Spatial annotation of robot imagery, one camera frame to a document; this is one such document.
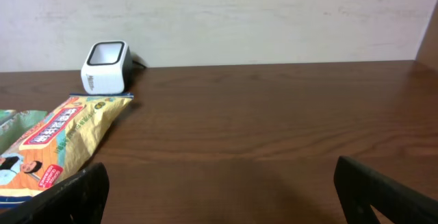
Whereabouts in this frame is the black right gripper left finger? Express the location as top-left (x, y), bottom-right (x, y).
top-left (1, 162), bottom-right (110, 224)

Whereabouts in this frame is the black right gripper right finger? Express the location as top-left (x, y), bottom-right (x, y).
top-left (333, 156), bottom-right (437, 224)

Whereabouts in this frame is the yellow snack chip bag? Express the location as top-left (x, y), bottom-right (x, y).
top-left (1, 93), bottom-right (133, 208)

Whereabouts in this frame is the teal snack pack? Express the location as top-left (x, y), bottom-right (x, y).
top-left (1, 110), bottom-right (48, 153)

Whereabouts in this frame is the white barcode scanner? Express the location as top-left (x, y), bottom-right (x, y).
top-left (81, 40), bottom-right (133, 95)

